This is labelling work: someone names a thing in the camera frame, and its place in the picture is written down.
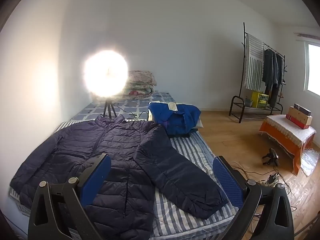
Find navy puffer jacket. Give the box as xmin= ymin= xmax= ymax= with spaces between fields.
xmin=10 ymin=114 xmax=229 ymax=240

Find dark hanging clothes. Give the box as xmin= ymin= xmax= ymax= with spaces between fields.
xmin=263 ymin=49 xmax=285 ymax=108

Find black clothes rack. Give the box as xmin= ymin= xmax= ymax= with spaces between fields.
xmin=229 ymin=31 xmax=287 ymax=123

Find small black tripod gadget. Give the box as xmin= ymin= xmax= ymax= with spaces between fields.
xmin=262 ymin=148 xmax=279 ymax=167

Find orange covered low table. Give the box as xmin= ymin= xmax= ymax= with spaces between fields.
xmin=259 ymin=115 xmax=316 ymax=176

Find striped blue white bedspread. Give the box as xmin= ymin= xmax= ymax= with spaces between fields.
xmin=8 ymin=121 xmax=239 ymax=240

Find stacked cardboard boxes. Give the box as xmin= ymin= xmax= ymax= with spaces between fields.
xmin=286 ymin=103 xmax=312 ymax=129

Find yellow box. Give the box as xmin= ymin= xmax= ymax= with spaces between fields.
xmin=251 ymin=91 xmax=268 ymax=109

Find blue folded work jacket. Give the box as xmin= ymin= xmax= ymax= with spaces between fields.
xmin=148 ymin=101 xmax=203 ymax=137

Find blue checkered bed sheet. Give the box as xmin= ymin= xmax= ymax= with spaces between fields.
xmin=70 ymin=91 xmax=175 ymax=121

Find window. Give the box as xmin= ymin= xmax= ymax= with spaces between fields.
xmin=304 ymin=42 xmax=320 ymax=96

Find striped hanging towel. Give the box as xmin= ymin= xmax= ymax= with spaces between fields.
xmin=244 ymin=33 xmax=264 ymax=92

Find folded floral quilt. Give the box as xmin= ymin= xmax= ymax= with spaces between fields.
xmin=122 ymin=70 xmax=157 ymax=98

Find power strip with cables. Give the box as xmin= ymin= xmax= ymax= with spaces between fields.
xmin=232 ymin=160 xmax=298 ymax=213

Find ring light on tripod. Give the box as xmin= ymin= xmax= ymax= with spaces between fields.
xmin=83 ymin=50 xmax=129 ymax=118

